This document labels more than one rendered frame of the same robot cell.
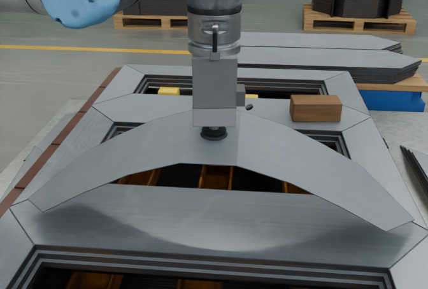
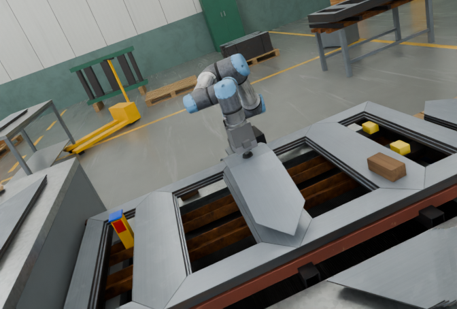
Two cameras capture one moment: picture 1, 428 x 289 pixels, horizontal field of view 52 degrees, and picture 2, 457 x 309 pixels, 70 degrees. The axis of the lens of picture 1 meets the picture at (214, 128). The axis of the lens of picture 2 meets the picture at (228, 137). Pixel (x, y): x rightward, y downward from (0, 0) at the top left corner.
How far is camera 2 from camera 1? 117 cm
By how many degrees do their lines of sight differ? 69
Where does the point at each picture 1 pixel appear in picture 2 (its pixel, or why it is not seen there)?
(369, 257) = (264, 234)
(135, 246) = (234, 185)
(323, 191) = (247, 193)
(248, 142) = (249, 163)
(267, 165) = (239, 174)
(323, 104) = (381, 165)
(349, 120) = (400, 184)
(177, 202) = not seen: hidden behind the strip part
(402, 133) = not seen: outside the picture
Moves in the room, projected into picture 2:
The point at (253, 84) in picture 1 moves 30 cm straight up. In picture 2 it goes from (415, 136) to (407, 67)
